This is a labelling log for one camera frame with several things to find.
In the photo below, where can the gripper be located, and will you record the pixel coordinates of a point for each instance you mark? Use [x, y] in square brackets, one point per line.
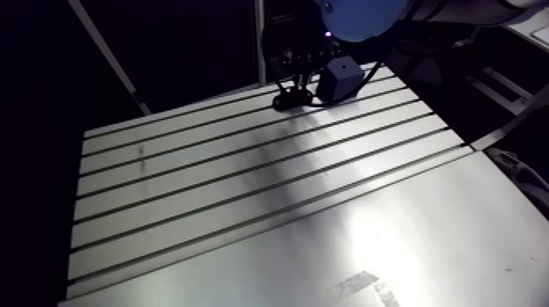
[300, 47]

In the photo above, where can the dark blue-grey block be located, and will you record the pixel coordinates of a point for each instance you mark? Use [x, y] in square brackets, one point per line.
[341, 79]

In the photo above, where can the black oval holder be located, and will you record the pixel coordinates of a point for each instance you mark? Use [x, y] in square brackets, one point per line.
[291, 99]

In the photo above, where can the pale upright metal post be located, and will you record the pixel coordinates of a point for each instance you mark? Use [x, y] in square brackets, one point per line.
[260, 43]

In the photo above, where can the pale slanted metal post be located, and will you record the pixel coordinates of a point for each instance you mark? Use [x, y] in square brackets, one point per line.
[109, 58]

